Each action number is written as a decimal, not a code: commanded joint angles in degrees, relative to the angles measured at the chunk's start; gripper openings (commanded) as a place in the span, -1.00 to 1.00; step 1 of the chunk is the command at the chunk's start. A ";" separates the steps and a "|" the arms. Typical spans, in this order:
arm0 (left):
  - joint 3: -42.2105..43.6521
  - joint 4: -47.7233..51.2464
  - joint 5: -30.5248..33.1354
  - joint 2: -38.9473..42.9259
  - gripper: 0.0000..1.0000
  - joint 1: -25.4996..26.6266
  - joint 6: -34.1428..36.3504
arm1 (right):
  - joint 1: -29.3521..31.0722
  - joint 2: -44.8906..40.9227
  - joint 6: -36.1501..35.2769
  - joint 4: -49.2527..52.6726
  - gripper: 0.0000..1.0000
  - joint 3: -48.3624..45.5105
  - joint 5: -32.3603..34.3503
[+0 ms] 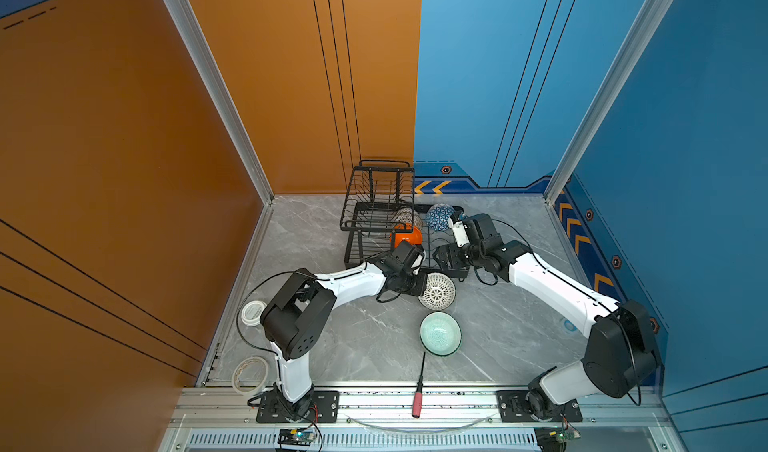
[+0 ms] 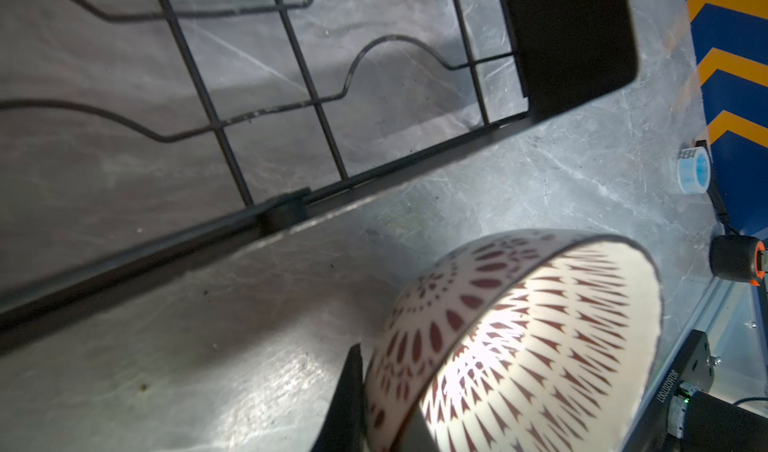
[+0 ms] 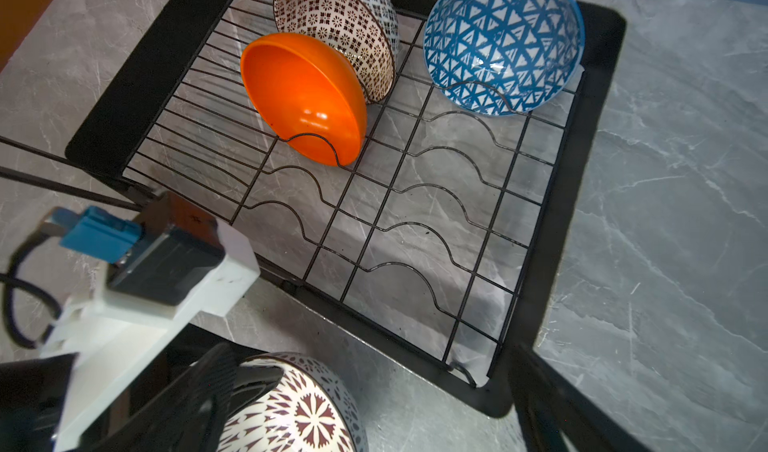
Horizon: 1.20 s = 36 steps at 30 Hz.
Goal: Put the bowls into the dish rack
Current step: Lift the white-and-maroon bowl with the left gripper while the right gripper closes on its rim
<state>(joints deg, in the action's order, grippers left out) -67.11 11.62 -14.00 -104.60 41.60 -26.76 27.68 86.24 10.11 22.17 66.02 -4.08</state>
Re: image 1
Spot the aluminium corner post left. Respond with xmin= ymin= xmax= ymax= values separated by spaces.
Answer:
xmin=162 ymin=0 xmax=274 ymax=206

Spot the blue tape roll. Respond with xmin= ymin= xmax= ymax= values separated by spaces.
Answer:
xmin=562 ymin=319 xmax=579 ymax=334

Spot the green circuit board left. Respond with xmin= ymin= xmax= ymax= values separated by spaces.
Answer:
xmin=277 ymin=428 xmax=320 ymax=451

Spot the clear cable loop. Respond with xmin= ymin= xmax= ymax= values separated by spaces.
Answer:
xmin=343 ymin=414 xmax=496 ymax=435

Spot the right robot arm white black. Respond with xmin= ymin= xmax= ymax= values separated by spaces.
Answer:
xmin=438 ymin=213 xmax=662 ymax=422

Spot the aluminium corner post right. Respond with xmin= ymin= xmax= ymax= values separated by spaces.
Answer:
xmin=543 ymin=0 xmax=674 ymax=206

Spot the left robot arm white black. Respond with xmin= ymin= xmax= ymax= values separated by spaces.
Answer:
xmin=260 ymin=242 xmax=427 ymax=421

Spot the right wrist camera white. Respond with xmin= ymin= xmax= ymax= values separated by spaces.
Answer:
xmin=449 ymin=218 xmax=470 ymax=248

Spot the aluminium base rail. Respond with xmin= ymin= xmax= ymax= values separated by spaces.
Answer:
xmin=158 ymin=382 xmax=686 ymax=451

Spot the beige masking tape roll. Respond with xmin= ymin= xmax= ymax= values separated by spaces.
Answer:
xmin=231 ymin=356 xmax=270 ymax=397

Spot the white maroon patterned bowl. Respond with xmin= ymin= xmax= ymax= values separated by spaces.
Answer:
xmin=418 ymin=272 xmax=456 ymax=311

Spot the red handled screwdriver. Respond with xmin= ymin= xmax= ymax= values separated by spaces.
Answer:
xmin=411 ymin=352 xmax=426 ymax=419

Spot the orange bowl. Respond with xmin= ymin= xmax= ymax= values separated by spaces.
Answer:
xmin=392 ymin=224 xmax=423 ymax=248

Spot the black wire dish rack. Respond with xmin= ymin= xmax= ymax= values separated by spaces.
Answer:
xmin=340 ymin=159 xmax=463 ymax=272

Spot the white tape roll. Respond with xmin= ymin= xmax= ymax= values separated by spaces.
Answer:
xmin=240 ymin=300 xmax=267 ymax=327

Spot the blue triangle patterned bowl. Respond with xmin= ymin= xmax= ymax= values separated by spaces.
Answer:
xmin=425 ymin=203 xmax=455 ymax=232

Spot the beige brown patterned bowl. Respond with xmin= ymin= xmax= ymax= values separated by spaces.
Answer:
xmin=393 ymin=207 xmax=425 ymax=231

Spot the circuit board right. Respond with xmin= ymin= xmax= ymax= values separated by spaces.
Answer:
xmin=534 ymin=422 xmax=582 ymax=452

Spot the mint green bowl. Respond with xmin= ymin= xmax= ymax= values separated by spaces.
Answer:
xmin=419 ymin=312 xmax=462 ymax=357

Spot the aluminium corner post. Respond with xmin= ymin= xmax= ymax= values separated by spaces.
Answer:
xmin=162 ymin=0 xmax=274 ymax=206
xmin=543 ymin=0 xmax=674 ymax=206

